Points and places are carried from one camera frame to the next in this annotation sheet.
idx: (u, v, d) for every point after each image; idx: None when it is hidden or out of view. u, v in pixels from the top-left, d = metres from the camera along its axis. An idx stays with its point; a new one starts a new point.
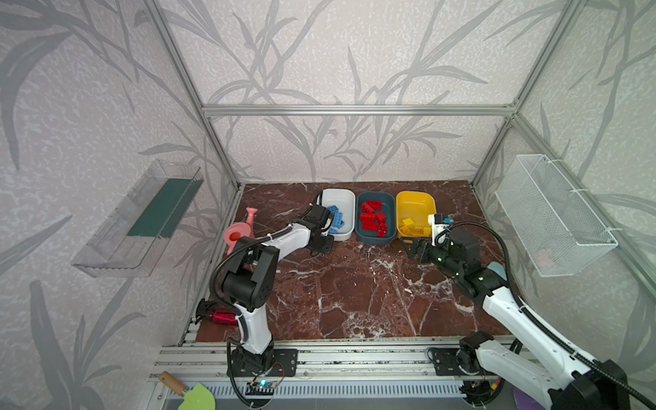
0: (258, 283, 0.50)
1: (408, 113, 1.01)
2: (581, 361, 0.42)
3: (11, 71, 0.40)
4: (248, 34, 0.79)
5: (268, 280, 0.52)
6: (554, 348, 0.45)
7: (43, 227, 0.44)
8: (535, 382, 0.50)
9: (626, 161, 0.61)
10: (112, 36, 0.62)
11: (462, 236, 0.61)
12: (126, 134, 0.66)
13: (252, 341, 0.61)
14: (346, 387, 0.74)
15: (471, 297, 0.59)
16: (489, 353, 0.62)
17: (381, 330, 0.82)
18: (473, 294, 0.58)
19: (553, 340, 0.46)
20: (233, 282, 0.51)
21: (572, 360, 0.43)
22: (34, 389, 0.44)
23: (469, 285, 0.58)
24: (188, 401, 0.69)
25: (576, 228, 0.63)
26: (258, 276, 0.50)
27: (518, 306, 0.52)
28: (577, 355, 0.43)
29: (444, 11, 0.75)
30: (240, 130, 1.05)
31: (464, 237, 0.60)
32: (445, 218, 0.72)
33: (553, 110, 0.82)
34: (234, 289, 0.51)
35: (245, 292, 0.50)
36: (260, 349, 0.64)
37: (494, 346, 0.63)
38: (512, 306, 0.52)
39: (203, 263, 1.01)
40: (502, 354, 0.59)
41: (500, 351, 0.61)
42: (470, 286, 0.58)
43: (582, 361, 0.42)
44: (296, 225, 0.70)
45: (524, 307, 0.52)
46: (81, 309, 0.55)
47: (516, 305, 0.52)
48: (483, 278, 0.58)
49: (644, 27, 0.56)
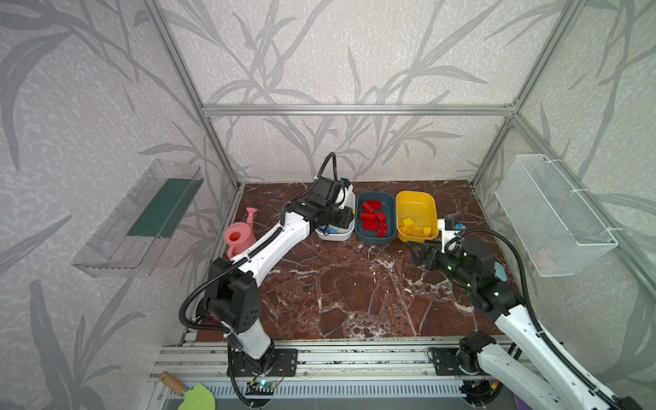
0: (238, 311, 0.45)
1: (408, 113, 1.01)
2: (600, 397, 0.41)
3: (11, 71, 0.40)
4: (248, 34, 0.79)
5: (249, 306, 0.46)
6: (573, 382, 0.43)
7: (43, 227, 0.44)
8: (541, 401, 0.50)
9: (626, 161, 0.61)
10: (112, 36, 0.62)
11: (475, 246, 0.57)
12: (126, 134, 0.66)
13: (248, 351, 0.60)
14: (345, 387, 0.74)
15: (483, 311, 0.55)
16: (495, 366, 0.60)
17: (381, 330, 0.82)
18: (486, 307, 0.55)
19: (572, 372, 0.44)
20: (216, 305, 0.47)
21: (591, 395, 0.41)
22: (34, 389, 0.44)
23: (481, 300, 0.55)
24: (188, 401, 0.69)
25: (576, 228, 0.63)
26: (237, 305, 0.44)
27: (536, 330, 0.49)
28: (598, 392, 0.42)
29: (444, 11, 0.75)
30: (240, 130, 1.05)
31: (477, 248, 0.56)
32: (456, 224, 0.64)
33: (553, 110, 0.82)
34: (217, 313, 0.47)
35: (227, 318, 0.46)
36: (259, 356, 0.64)
37: (498, 352, 0.63)
38: (528, 329, 0.49)
39: (203, 263, 1.01)
40: (506, 365, 0.59)
41: (503, 360, 0.60)
42: (483, 300, 0.55)
43: (601, 398, 0.41)
44: (289, 220, 0.57)
45: (541, 330, 0.49)
46: (81, 309, 0.55)
47: (534, 328, 0.49)
48: (498, 292, 0.55)
49: (644, 27, 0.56)
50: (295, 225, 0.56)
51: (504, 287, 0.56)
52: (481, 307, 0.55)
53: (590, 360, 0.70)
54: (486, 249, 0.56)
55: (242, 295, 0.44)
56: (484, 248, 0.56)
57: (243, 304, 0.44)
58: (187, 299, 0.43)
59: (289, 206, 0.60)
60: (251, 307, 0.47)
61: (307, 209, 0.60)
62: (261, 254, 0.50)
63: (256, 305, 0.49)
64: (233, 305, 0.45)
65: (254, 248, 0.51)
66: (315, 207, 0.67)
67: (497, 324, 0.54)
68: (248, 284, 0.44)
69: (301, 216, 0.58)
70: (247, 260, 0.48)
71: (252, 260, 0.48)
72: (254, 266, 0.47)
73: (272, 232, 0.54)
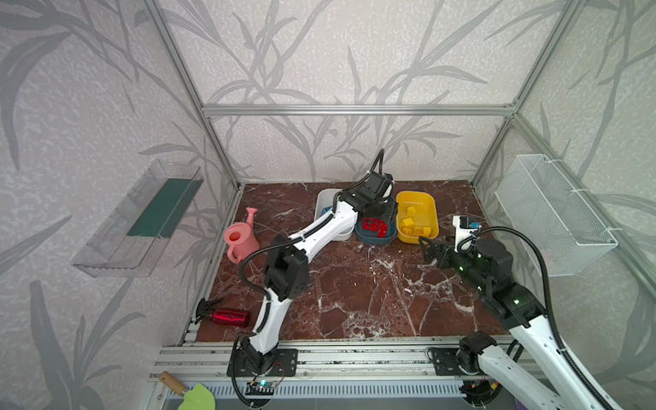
0: (291, 281, 0.53)
1: (408, 113, 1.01)
2: None
3: (10, 71, 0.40)
4: (248, 34, 0.79)
5: (301, 278, 0.55)
6: (592, 404, 0.41)
7: (43, 228, 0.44)
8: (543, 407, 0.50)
9: (626, 161, 0.61)
10: (112, 35, 0.62)
11: (491, 248, 0.52)
12: (126, 134, 0.66)
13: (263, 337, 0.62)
14: (345, 387, 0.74)
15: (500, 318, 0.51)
16: (502, 373, 0.58)
17: (381, 330, 0.82)
18: (504, 314, 0.50)
19: (591, 395, 0.42)
20: (273, 274, 0.56)
21: None
22: (34, 389, 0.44)
23: (498, 306, 0.51)
24: (188, 401, 0.69)
25: (576, 228, 0.63)
26: (290, 275, 0.52)
27: (558, 347, 0.46)
28: None
29: (444, 11, 0.75)
30: (239, 130, 1.05)
31: (494, 250, 0.52)
32: (471, 221, 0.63)
33: (553, 110, 0.82)
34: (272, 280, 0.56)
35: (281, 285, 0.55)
36: (264, 349, 0.64)
37: (500, 354, 0.63)
38: (548, 343, 0.46)
39: (203, 263, 1.01)
40: (507, 369, 0.59)
41: (505, 364, 0.60)
42: (500, 306, 0.51)
43: None
44: (341, 208, 0.63)
45: (563, 348, 0.46)
46: (81, 308, 0.55)
47: (554, 344, 0.46)
48: (518, 300, 0.50)
49: (644, 27, 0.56)
50: (345, 213, 0.62)
51: (521, 294, 0.51)
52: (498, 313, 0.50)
53: (591, 360, 0.70)
54: (502, 252, 0.51)
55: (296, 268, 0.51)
56: (499, 249, 0.52)
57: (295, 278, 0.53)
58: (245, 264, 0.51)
59: (342, 194, 0.66)
60: (301, 281, 0.56)
61: (357, 200, 0.65)
62: (314, 236, 0.57)
63: (304, 279, 0.57)
64: (288, 276, 0.53)
65: (310, 229, 0.58)
66: (364, 199, 0.66)
67: (512, 332, 0.50)
68: (303, 259, 0.52)
69: (351, 206, 0.63)
70: (301, 240, 0.55)
71: (306, 240, 0.55)
72: (306, 247, 0.54)
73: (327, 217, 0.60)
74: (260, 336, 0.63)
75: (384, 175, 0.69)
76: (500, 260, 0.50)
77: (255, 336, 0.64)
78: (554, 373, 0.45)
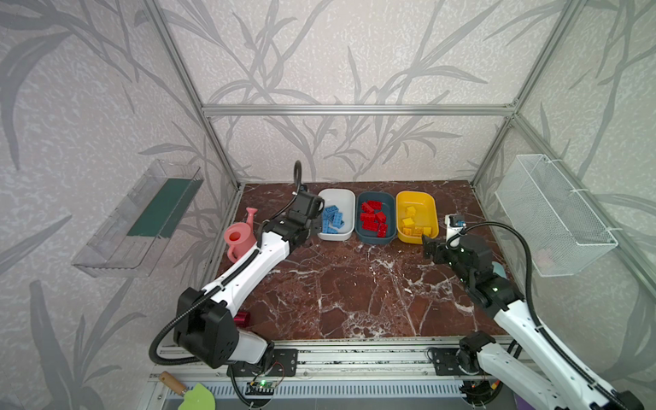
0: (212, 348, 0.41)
1: (408, 113, 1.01)
2: (600, 392, 0.41)
3: (10, 71, 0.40)
4: (248, 34, 0.79)
5: (224, 338, 0.43)
6: (572, 376, 0.43)
7: (43, 228, 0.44)
8: (540, 397, 0.49)
9: (626, 161, 0.61)
10: (111, 35, 0.62)
11: (473, 242, 0.58)
12: (125, 134, 0.66)
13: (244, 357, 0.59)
14: (345, 387, 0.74)
15: (483, 307, 0.57)
16: (499, 367, 0.59)
17: (381, 330, 0.82)
18: (485, 303, 0.55)
19: (571, 367, 0.43)
20: (190, 340, 0.44)
21: (590, 391, 0.41)
22: (34, 389, 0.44)
23: (480, 296, 0.55)
24: (188, 401, 0.69)
25: (576, 228, 0.63)
26: (210, 336, 0.41)
27: (535, 325, 0.49)
28: (597, 386, 0.41)
29: (444, 11, 0.75)
30: (240, 130, 1.05)
31: (476, 244, 0.57)
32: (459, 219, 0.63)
33: (553, 110, 0.82)
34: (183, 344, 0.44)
35: (201, 353, 0.43)
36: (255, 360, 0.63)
37: (498, 351, 0.62)
38: (527, 323, 0.49)
39: (203, 263, 1.01)
40: (505, 363, 0.59)
41: (502, 359, 0.60)
42: (482, 295, 0.55)
43: (600, 392, 0.41)
44: (266, 240, 0.54)
45: (541, 325, 0.49)
46: (81, 309, 0.55)
47: (533, 323, 0.49)
48: (497, 288, 0.55)
49: (644, 27, 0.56)
50: (272, 245, 0.53)
51: (501, 284, 0.56)
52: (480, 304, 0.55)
53: (591, 360, 0.70)
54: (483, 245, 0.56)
55: (214, 329, 0.40)
56: (482, 244, 0.57)
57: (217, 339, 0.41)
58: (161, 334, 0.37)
59: (268, 224, 0.58)
60: (225, 342, 0.44)
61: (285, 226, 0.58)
62: (236, 282, 0.46)
63: (231, 337, 0.45)
64: (207, 338, 0.41)
65: (229, 272, 0.48)
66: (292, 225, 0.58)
67: (495, 319, 0.54)
68: (221, 315, 0.41)
69: (280, 235, 0.56)
70: (220, 289, 0.45)
71: (225, 289, 0.45)
72: (226, 298, 0.44)
73: (253, 252, 0.52)
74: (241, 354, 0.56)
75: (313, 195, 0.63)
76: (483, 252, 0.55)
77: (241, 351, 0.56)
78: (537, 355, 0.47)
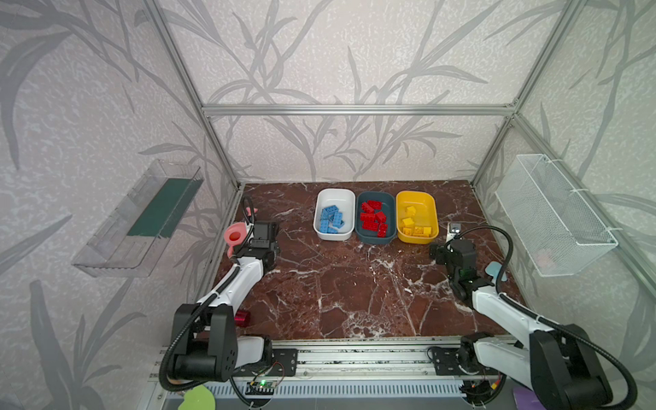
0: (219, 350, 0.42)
1: (408, 112, 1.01)
2: (543, 323, 0.47)
3: (10, 71, 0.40)
4: (248, 34, 0.79)
5: (229, 342, 0.44)
6: (524, 317, 0.50)
7: (43, 228, 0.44)
8: (522, 362, 0.50)
9: (626, 161, 0.61)
10: (112, 35, 0.62)
11: (461, 244, 0.69)
12: (125, 133, 0.66)
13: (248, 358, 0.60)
14: (345, 386, 0.72)
15: (462, 298, 0.66)
16: (488, 345, 0.62)
17: (381, 330, 0.82)
18: (465, 295, 0.65)
19: (524, 313, 0.51)
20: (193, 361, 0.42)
21: (536, 324, 0.47)
22: (34, 389, 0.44)
23: (461, 289, 0.66)
24: (188, 401, 0.69)
25: (576, 228, 0.63)
26: (216, 342, 0.42)
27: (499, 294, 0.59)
28: (541, 319, 0.49)
29: (444, 11, 0.75)
30: (240, 130, 1.05)
31: (462, 246, 0.68)
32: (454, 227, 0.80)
33: (553, 110, 0.82)
34: (187, 370, 0.42)
35: (208, 367, 0.42)
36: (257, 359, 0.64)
37: (491, 340, 0.64)
38: (494, 295, 0.59)
39: (203, 263, 1.01)
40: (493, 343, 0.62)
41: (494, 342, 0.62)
42: (462, 289, 0.66)
43: (544, 323, 0.47)
44: (243, 261, 0.60)
45: (502, 294, 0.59)
46: (81, 308, 0.55)
47: (497, 295, 0.59)
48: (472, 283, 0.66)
49: (644, 26, 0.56)
50: (249, 263, 0.60)
51: (477, 278, 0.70)
52: (461, 295, 0.66)
53: None
54: (468, 248, 0.67)
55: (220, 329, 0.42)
56: (467, 247, 0.68)
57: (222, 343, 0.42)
58: (169, 350, 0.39)
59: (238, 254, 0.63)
60: (229, 348, 0.44)
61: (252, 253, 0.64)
62: (228, 290, 0.50)
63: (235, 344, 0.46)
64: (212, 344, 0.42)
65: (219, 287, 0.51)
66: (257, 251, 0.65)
67: (477, 307, 0.62)
68: (224, 313, 0.44)
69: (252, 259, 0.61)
70: (216, 297, 0.48)
71: (220, 296, 0.48)
72: (225, 301, 0.47)
73: (235, 268, 0.57)
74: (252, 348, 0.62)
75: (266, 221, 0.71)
76: (465, 254, 0.66)
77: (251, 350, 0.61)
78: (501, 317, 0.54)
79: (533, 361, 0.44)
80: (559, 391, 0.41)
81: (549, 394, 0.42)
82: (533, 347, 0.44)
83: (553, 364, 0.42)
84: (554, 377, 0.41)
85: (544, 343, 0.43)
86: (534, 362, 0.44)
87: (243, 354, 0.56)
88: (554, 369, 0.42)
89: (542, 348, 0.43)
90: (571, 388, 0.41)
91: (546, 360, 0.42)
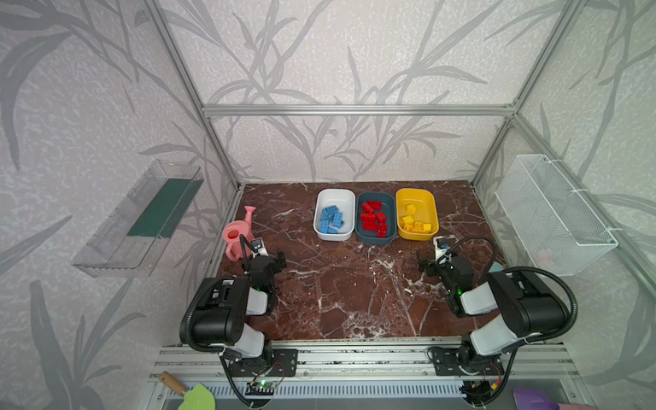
0: (235, 304, 0.48)
1: (408, 113, 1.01)
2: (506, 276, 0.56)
3: (11, 71, 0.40)
4: (248, 34, 0.79)
5: (243, 301, 0.50)
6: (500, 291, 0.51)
7: (43, 228, 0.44)
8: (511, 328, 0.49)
9: (626, 161, 0.61)
10: (111, 35, 0.62)
11: (460, 263, 0.74)
12: (125, 134, 0.66)
13: (249, 352, 0.60)
14: (345, 387, 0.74)
15: (455, 313, 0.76)
16: (479, 330, 0.64)
17: (381, 330, 0.82)
18: (457, 310, 0.72)
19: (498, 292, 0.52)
20: (212, 314, 0.46)
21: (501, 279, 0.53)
22: (34, 389, 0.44)
23: (454, 303, 0.72)
24: (188, 401, 0.69)
25: (576, 228, 0.63)
26: (234, 298, 0.49)
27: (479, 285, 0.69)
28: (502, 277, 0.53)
29: (444, 12, 0.75)
30: (240, 130, 1.05)
31: (461, 266, 0.73)
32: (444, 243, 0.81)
33: (553, 110, 0.82)
34: (203, 326, 0.45)
35: (226, 314, 0.46)
36: (259, 352, 0.65)
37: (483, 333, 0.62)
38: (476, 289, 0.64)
39: (203, 263, 1.01)
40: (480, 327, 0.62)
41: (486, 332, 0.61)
42: (455, 305, 0.72)
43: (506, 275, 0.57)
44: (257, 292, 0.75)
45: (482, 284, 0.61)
46: (81, 309, 0.55)
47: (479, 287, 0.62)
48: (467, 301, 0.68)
49: (644, 27, 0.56)
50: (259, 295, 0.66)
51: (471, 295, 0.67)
52: (453, 307, 0.72)
53: (591, 360, 0.70)
54: (467, 267, 0.72)
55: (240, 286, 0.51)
56: (467, 267, 0.72)
57: (240, 298, 0.49)
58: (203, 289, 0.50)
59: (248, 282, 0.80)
60: (243, 308, 0.50)
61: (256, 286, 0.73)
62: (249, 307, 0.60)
63: (245, 313, 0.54)
64: (228, 301, 0.48)
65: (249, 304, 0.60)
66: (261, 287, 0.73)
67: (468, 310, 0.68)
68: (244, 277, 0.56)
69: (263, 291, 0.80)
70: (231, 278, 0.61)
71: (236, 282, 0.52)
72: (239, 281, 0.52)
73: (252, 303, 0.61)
74: (256, 336, 0.64)
75: (262, 266, 0.72)
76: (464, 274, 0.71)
77: (258, 344, 0.65)
78: (478, 295, 0.63)
79: (499, 303, 0.52)
80: (515, 306, 0.47)
81: (514, 319, 0.48)
82: (493, 289, 0.53)
83: (506, 289, 0.51)
84: (510, 298, 0.49)
85: (496, 277, 0.53)
86: (499, 302, 0.52)
87: (243, 342, 0.56)
88: (507, 291, 0.50)
89: (495, 280, 0.53)
90: (524, 302, 0.48)
91: (501, 290, 0.50)
